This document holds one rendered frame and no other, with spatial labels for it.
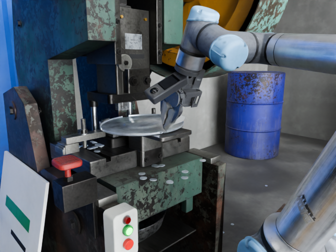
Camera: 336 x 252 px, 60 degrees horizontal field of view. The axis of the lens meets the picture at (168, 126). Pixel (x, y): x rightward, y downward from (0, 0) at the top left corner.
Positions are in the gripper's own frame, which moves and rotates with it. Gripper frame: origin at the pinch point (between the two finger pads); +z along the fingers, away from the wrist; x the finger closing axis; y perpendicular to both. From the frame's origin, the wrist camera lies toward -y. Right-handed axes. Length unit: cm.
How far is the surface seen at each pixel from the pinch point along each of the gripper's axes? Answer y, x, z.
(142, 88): 2.5, 19.2, -2.2
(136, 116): 6.2, 23.8, 13.1
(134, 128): -3.9, 9.5, 6.9
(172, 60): 32, 43, -2
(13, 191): -35, 41, 57
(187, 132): 8.3, -2.4, 1.8
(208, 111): 182, 136, 105
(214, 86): 192, 148, 81
